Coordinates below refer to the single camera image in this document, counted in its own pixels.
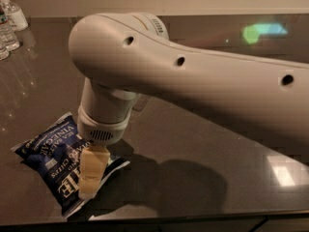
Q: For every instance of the clear bottle at left edge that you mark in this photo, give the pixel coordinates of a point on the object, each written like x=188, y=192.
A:
x=4, y=53

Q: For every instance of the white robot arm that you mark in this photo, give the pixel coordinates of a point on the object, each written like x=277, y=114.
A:
x=123, y=56

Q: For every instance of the blue kettle chip bag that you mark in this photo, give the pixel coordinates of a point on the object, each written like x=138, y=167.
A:
x=55, y=155

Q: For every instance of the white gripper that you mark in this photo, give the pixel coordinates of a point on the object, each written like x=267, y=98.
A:
x=98, y=130

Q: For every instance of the upright water bottle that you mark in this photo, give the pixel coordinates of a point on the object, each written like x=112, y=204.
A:
x=7, y=34

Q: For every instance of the white pump sanitizer bottle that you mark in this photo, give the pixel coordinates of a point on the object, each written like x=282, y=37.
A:
x=14, y=15

